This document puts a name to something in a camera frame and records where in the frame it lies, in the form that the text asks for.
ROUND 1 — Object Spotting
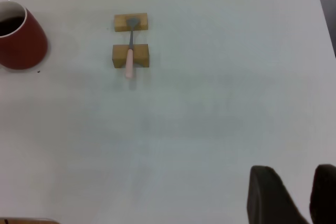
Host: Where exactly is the arched wooden block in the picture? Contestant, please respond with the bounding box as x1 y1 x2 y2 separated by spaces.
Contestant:
112 44 150 69

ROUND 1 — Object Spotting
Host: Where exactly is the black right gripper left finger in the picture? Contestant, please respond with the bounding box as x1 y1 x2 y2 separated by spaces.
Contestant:
246 165 313 224

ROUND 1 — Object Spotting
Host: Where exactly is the pink handled metal spoon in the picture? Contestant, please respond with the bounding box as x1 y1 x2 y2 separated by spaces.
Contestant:
124 18 140 79

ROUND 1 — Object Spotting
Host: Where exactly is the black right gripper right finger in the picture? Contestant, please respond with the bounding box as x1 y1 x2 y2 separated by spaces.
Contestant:
309 164 336 224

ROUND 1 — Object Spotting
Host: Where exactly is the flat wooden block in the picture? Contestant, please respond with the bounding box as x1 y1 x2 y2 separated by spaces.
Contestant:
114 13 149 33

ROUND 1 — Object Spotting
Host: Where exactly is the red ceramic cup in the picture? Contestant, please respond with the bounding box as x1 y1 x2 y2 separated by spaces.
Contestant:
0 0 49 70

